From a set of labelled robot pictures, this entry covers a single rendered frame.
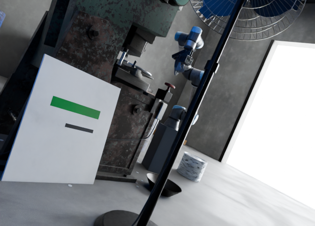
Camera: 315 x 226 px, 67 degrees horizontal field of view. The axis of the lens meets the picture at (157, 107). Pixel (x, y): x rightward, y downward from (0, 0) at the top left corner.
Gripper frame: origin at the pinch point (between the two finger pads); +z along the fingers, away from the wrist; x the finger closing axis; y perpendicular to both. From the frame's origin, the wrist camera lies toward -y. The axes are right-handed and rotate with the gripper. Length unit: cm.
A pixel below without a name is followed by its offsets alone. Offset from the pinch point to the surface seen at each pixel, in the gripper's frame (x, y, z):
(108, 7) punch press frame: -59, -14, -13
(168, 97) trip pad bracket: 0.2, 3.0, 17.7
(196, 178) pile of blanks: 117, -17, 81
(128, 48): -28.7, -23.1, -1.5
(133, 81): -22.5, -10.6, 17.7
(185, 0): -17.6, -1.8, -45.3
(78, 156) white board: -47, 4, 70
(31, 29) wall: -4, -363, -10
